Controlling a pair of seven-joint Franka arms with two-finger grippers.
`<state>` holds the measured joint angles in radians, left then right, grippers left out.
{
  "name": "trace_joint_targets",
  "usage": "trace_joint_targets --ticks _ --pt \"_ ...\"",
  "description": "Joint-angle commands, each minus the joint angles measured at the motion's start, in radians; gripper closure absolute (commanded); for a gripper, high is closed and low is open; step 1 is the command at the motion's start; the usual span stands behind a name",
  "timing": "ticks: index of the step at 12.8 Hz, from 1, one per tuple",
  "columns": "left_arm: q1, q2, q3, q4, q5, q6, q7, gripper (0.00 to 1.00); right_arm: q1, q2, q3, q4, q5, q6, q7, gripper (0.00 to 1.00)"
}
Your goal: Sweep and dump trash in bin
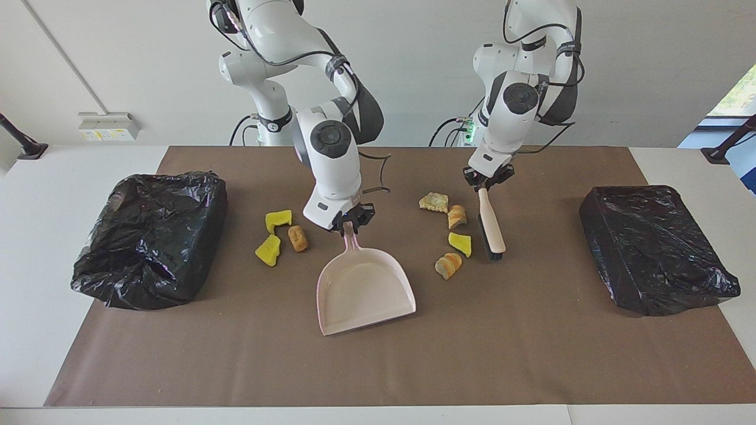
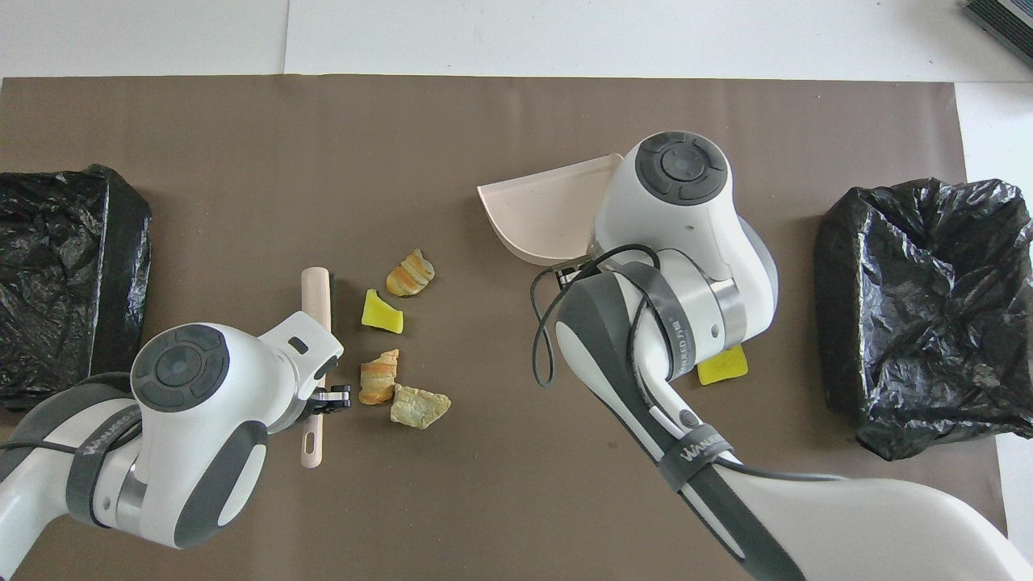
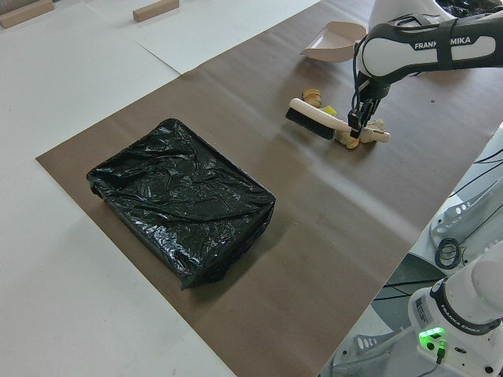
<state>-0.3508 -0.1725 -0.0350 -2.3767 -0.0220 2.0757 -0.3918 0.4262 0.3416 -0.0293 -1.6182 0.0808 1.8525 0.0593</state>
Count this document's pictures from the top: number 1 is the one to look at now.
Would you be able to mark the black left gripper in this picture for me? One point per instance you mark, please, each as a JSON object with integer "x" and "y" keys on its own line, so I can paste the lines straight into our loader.
{"x": 489, "y": 173}

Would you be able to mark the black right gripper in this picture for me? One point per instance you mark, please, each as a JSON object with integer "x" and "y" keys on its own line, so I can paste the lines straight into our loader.
{"x": 354, "y": 211}

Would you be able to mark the toy croissant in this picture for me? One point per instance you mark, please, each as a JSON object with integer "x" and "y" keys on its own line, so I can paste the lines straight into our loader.
{"x": 456, "y": 216}
{"x": 448, "y": 266}

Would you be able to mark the pale bread piece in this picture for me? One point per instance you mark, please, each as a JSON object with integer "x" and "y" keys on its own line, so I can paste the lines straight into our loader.
{"x": 434, "y": 202}

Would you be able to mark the beige plastic dustpan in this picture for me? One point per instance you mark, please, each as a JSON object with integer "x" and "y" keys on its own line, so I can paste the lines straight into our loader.
{"x": 363, "y": 289}

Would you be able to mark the yellow sponge chunk green edge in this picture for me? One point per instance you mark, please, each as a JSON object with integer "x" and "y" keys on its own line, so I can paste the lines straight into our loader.
{"x": 460, "y": 244}

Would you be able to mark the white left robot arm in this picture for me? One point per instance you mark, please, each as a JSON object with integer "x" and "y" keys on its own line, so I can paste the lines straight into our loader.
{"x": 502, "y": 136}

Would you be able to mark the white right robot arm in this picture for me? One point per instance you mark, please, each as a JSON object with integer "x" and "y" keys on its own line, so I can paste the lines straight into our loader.
{"x": 331, "y": 171}

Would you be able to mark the black bag lined bin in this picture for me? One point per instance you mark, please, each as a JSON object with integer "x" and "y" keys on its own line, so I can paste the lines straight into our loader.
{"x": 147, "y": 242}

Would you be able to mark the brown bread roll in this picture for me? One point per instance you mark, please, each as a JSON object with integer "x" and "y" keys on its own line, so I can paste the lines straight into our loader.
{"x": 298, "y": 238}

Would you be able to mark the notched yellow sponge chunk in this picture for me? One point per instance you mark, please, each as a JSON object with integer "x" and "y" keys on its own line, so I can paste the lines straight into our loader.
{"x": 277, "y": 219}

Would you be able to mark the black bag wrapped box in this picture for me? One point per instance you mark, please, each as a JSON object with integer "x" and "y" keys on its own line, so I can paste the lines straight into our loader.
{"x": 649, "y": 248}

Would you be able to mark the brown paper table mat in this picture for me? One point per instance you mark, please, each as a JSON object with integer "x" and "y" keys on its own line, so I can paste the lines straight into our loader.
{"x": 531, "y": 354}

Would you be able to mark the black stand foot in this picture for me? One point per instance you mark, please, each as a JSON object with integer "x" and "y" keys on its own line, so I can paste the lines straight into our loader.
{"x": 717, "y": 154}
{"x": 32, "y": 150}

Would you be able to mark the window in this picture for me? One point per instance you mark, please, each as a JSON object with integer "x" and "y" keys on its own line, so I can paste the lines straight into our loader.
{"x": 738, "y": 94}

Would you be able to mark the white wall socket box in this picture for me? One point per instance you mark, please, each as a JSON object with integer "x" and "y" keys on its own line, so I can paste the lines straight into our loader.
{"x": 109, "y": 127}

